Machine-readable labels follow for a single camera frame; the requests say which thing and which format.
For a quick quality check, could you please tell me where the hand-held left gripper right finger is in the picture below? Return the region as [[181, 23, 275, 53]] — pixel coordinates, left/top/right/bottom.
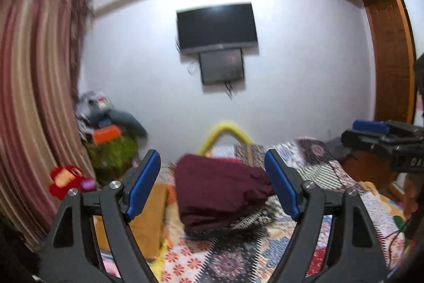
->
[[264, 148, 389, 283]]

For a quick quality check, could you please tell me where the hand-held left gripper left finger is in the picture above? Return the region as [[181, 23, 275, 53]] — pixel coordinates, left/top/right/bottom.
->
[[39, 149, 162, 283]]

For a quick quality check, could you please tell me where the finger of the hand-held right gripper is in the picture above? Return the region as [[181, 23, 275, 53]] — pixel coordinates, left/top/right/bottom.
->
[[352, 119, 403, 136], [341, 129, 396, 154]]

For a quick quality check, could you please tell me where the maroon garment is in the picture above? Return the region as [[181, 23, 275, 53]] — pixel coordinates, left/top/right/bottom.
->
[[174, 154, 277, 234]]

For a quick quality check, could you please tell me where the person's right forearm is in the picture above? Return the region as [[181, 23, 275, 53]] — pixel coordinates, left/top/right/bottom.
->
[[404, 170, 424, 239]]

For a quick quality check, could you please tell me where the pile of clothes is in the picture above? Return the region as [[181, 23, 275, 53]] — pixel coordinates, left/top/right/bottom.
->
[[74, 91, 148, 178]]

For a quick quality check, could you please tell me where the grey-blue bag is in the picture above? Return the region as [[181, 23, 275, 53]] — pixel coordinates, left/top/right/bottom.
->
[[326, 136, 347, 158]]

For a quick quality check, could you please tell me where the mustard yellow cloth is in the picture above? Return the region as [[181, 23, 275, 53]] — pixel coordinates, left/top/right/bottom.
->
[[96, 182, 168, 263]]

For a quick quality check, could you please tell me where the yellow printed blanket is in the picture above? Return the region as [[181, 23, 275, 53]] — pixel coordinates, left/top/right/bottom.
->
[[361, 181, 410, 238]]

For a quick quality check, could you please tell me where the orange box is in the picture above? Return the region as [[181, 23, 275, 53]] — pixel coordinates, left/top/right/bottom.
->
[[93, 125, 122, 145]]

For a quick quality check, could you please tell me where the wooden door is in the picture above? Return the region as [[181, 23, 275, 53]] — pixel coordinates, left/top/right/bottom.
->
[[362, 0, 418, 125]]

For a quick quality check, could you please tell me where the red plush toy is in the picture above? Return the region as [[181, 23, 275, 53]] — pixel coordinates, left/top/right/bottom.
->
[[49, 164, 98, 201]]

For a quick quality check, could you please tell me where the patchwork quilt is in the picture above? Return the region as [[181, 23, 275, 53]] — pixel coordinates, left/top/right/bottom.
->
[[96, 137, 409, 283]]

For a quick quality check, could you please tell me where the dark box under television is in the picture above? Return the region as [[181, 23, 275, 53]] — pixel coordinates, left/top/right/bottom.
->
[[199, 49, 246, 86]]

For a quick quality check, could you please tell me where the striped pink curtain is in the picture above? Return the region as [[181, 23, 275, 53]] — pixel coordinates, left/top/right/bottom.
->
[[0, 0, 97, 248]]

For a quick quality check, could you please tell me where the black hanging cable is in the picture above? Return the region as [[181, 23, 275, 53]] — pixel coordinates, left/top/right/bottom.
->
[[223, 80, 237, 101]]

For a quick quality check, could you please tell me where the wall-mounted black television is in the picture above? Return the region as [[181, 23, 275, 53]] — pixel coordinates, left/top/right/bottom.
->
[[176, 3, 259, 55]]

